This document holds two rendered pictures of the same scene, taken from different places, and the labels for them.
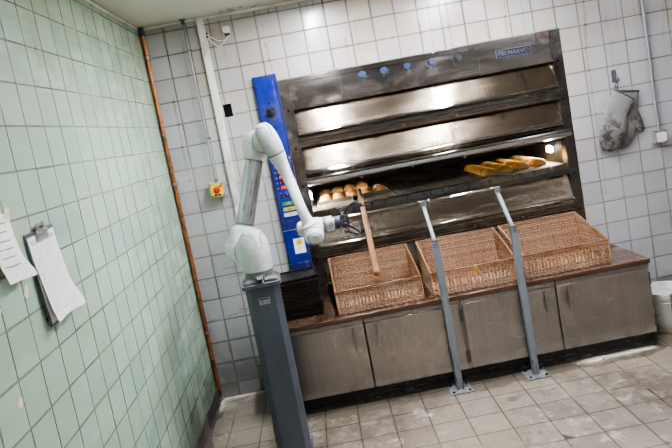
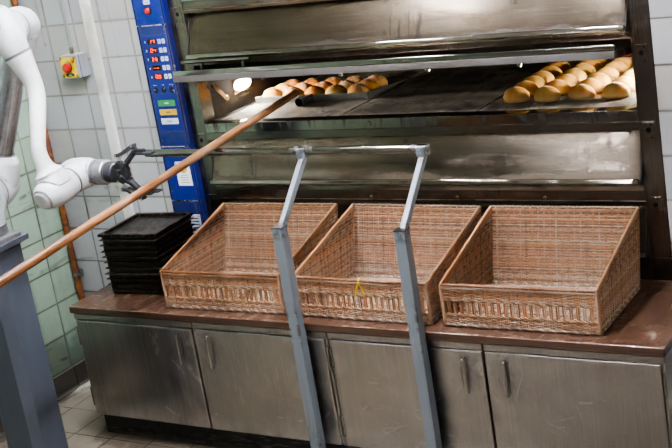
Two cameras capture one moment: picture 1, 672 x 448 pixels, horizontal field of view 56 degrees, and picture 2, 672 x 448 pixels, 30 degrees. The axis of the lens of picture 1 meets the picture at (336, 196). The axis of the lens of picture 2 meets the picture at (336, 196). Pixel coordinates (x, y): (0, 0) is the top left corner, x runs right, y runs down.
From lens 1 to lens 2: 3.10 m
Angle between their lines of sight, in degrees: 35
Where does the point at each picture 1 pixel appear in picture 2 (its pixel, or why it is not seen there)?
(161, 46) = not seen: outside the picture
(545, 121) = (591, 17)
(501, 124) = (508, 12)
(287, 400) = (15, 417)
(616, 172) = not seen: outside the picture
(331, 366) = (153, 379)
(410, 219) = (348, 163)
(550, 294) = (474, 364)
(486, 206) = (475, 165)
